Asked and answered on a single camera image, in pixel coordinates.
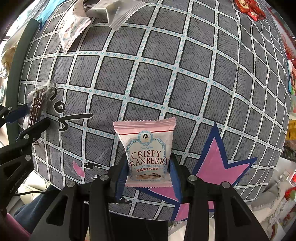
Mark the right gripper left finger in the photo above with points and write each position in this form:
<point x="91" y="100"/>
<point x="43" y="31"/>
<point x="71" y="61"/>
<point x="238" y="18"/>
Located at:
<point x="82" y="209"/>

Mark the white zigzag snack pack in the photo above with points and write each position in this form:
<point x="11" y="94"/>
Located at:
<point x="117" y="12"/>

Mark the grey checked bed sheet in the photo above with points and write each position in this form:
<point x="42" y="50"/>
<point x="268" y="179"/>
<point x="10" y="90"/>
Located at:
<point x="201" y="62"/>

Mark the pink crispy cranberry pack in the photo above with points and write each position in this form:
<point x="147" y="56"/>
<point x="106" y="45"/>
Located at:
<point x="147" y="145"/>

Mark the dark jerky stick pack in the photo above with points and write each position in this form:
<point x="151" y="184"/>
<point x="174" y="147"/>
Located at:
<point x="37" y="101"/>

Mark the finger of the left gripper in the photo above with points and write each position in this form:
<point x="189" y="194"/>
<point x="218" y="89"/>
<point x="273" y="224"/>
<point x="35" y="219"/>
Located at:
<point x="27" y="137"/>
<point x="10" y="115"/>

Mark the red candy pack pile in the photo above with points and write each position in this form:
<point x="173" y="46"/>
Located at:
<point x="251" y="8"/>

